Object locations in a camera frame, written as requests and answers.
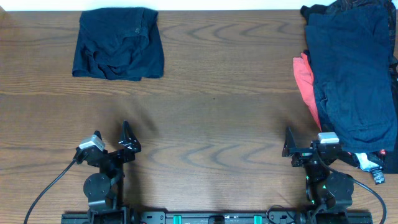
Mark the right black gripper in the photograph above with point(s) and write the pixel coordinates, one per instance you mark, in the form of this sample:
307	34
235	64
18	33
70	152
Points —
303	155

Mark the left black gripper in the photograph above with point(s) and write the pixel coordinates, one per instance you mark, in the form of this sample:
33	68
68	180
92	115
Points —
125	139

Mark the navy blue shorts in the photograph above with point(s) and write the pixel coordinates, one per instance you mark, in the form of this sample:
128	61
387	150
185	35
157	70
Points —
350	56

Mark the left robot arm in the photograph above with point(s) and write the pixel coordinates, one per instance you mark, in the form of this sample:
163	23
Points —
104	189

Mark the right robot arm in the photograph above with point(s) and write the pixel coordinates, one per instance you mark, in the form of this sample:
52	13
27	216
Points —
329	192

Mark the red orange garment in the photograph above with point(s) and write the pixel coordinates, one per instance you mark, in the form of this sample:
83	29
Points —
304	79

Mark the folded dark navy garment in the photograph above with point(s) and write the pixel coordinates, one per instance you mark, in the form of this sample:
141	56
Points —
119	43

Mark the black patterned garment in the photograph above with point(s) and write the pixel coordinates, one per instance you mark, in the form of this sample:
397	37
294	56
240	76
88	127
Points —
381	162

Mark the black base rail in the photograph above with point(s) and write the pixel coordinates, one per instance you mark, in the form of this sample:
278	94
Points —
273	216

